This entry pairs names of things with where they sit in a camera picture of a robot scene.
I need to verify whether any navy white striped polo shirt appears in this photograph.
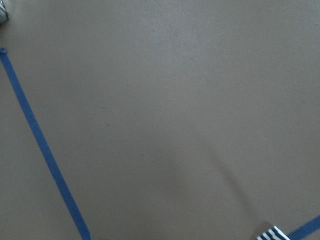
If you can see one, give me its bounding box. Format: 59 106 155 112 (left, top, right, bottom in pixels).
256 226 290 240

